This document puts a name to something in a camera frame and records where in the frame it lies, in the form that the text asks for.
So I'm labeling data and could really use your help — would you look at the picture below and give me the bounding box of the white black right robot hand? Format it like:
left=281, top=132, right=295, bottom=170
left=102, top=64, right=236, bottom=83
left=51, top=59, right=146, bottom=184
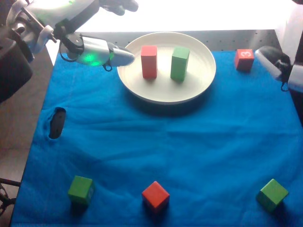
left=255, top=0, right=303, bottom=93

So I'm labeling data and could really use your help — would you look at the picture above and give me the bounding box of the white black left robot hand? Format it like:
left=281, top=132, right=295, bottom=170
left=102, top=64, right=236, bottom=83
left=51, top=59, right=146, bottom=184
left=23, top=0, right=139, bottom=71

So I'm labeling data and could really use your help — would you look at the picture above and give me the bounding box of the tall green block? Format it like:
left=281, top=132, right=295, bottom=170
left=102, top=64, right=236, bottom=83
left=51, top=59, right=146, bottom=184
left=170, top=46, right=191, bottom=82

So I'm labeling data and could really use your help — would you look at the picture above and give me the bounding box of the tall red block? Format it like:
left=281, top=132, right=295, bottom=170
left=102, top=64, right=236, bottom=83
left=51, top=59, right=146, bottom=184
left=141, top=45, right=158, bottom=79

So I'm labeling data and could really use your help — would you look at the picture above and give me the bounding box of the white round plate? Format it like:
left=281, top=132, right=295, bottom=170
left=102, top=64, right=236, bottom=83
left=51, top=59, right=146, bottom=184
left=117, top=31, right=217, bottom=105

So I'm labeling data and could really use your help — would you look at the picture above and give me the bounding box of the red cube with number three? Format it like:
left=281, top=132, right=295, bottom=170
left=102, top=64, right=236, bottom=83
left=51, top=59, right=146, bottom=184
left=234, top=49, right=255, bottom=71

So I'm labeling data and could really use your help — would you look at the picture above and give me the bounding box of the blue cloth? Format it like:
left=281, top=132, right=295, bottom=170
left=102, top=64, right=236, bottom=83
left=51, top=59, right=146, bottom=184
left=10, top=51, right=303, bottom=227

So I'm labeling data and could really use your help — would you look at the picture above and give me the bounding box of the plain green cube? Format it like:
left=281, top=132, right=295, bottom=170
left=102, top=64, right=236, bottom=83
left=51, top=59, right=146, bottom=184
left=257, top=178, right=289, bottom=212

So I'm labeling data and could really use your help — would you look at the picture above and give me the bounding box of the plain red cube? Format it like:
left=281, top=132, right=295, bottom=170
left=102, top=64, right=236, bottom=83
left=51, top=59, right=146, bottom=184
left=141, top=181, right=170, bottom=210

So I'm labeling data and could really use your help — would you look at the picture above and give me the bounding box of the green cube with printed side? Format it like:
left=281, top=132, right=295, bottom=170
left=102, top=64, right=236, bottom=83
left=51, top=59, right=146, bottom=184
left=68, top=175, right=95, bottom=205

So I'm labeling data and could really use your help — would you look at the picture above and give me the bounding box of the black tripod stand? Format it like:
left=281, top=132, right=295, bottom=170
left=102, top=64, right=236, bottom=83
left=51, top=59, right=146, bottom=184
left=0, top=178, right=21, bottom=216

